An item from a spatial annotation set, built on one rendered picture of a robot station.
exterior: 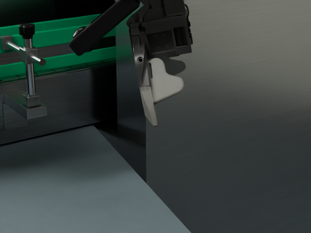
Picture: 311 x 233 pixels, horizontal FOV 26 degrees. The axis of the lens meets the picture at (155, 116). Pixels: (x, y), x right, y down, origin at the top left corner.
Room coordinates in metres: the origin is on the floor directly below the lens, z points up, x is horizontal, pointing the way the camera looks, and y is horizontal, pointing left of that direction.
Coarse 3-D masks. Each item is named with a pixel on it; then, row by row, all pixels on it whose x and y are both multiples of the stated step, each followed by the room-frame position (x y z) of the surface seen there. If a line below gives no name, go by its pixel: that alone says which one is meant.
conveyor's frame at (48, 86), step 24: (72, 72) 1.31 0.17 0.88; (96, 72) 1.34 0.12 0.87; (0, 96) 1.23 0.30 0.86; (48, 96) 1.28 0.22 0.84; (72, 96) 1.31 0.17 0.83; (96, 96) 1.34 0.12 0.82; (0, 120) 1.22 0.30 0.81; (48, 120) 1.28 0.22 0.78; (72, 120) 1.31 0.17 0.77; (96, 120) 1.34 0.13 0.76; (0, 144) 1.22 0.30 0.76
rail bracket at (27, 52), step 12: (24, 24) 1.17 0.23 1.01; (0, 36) 1.25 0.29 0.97; (24, 36) 1.16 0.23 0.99; (12, 48) 1.21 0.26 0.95; (24, 48) 1.16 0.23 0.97; (36, 48) 1.16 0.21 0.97; (24, 60) 1.15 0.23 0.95; (36, 60) 1.12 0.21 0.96; (12, 96) 1.21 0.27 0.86; (24, 96) 1.16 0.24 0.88; (36, 96) 1.16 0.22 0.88; (12, 108) 1.19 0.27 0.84; (24, 108) 1.15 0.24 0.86; (36, 108) 1.15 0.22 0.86; (12, 120) 1.23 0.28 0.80; (24, 120) 1.24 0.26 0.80
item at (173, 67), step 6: (162, 60) 0.97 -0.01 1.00; (168, 60) 0.97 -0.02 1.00; (174, 60) 0.98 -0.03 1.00; (150, 66) 0.96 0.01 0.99; (168, 66) 0.98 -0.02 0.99; (174, 66) 0.98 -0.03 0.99; (180, 66) 0.98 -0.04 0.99; (168, 72) 0.99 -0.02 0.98; (174, 72) 0.99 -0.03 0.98; (180, 72) 0.99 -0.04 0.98
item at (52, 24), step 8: (88, 16) 1.44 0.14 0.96; (96, 16) 1.45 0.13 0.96; (40, 24) 1.38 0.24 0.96; (48, 24) 1.39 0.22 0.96; (56, 24) 1.40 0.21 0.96; (64, 24) 1.41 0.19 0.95; (72, 24) 1.42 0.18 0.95; (80, 24) 1.43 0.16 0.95; (0, 32) 1.33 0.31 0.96; (8, 32) 1.34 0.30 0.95; (16, 32) 1.35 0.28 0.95
